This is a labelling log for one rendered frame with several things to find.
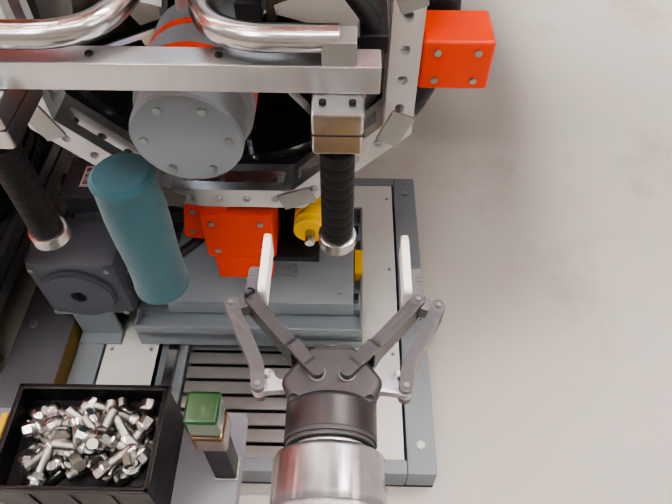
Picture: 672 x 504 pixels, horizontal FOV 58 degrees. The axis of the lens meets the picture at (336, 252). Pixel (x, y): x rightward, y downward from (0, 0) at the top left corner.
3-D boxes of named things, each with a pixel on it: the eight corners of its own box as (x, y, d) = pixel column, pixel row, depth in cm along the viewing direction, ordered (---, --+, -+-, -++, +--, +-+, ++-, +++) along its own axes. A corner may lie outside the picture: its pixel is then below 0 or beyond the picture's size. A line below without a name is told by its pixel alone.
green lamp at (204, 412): (226, 405, 73) (221, 390, 70) (222, 437, 71) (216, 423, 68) (193, 404, 73) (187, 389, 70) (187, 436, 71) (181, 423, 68)
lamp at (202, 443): (232, 421, 77) (227, 408, 74) (228, 452, 75) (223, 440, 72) (200, 420, 77) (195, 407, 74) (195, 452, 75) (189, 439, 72)
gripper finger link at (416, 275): (412, 312, 56) (445, 313, 56) (409, 268, 59) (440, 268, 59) (410, 321, 57) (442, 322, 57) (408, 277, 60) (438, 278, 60)
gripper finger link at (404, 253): (404, 293, 56) (412, 293, 56) (401, 234, 60) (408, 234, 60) (401, 310, 58) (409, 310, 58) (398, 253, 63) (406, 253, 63)
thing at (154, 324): (361, 229, 161) (362, 204, 153) (361, 350, 139) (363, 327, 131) (172, 226, 162) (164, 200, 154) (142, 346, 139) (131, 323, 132)
